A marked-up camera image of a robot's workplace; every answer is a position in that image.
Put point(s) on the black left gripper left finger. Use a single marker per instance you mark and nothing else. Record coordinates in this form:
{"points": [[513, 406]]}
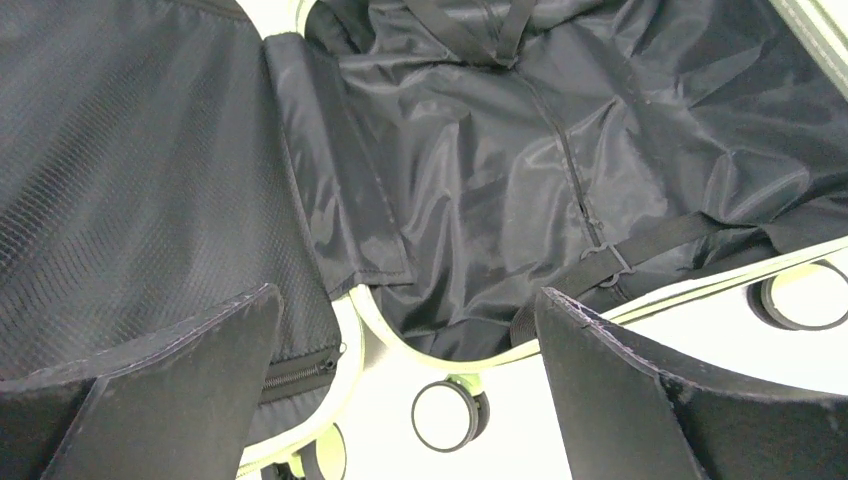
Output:
{"points": [[173, 404]]}

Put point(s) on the green hard-shell suitcase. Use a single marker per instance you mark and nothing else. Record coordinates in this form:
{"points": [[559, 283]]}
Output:
{"points": [[422, 169]]}

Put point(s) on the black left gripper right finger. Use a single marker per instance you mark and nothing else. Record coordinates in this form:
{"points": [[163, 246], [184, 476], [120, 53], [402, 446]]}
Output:
{"points": [[629, 407]]}

